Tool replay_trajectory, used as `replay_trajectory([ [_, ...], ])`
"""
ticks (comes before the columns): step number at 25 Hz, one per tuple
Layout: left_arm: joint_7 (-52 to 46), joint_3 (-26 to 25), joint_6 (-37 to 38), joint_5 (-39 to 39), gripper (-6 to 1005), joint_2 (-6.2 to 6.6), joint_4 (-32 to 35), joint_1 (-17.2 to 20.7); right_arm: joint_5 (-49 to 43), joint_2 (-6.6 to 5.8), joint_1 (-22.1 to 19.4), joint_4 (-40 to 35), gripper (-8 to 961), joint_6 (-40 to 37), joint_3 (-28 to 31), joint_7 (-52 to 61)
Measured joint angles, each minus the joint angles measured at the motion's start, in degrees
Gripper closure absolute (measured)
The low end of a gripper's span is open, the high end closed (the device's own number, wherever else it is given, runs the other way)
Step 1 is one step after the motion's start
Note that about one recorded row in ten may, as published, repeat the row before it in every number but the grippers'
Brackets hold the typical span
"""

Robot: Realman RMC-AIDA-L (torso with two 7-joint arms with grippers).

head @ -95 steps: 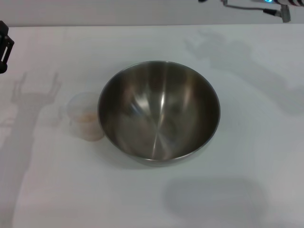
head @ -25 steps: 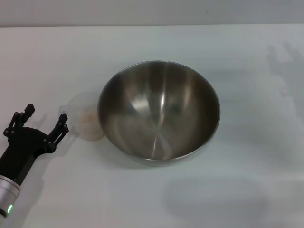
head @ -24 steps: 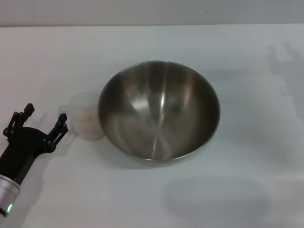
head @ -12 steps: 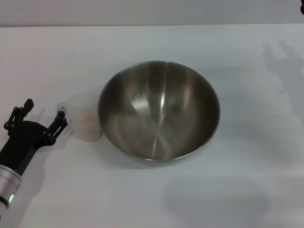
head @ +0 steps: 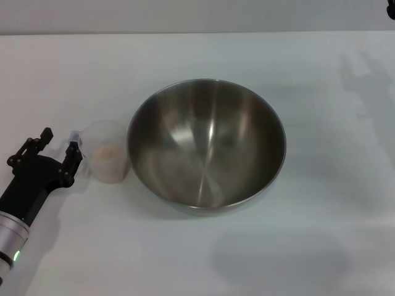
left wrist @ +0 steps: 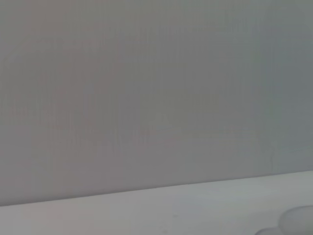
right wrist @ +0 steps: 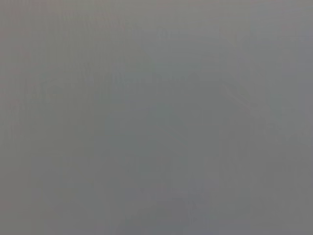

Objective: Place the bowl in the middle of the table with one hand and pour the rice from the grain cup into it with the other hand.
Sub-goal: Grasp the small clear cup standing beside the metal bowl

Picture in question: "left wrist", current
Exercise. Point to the clear plastic measuring cup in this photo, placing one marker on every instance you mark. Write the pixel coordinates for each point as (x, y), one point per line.
(297, 220)

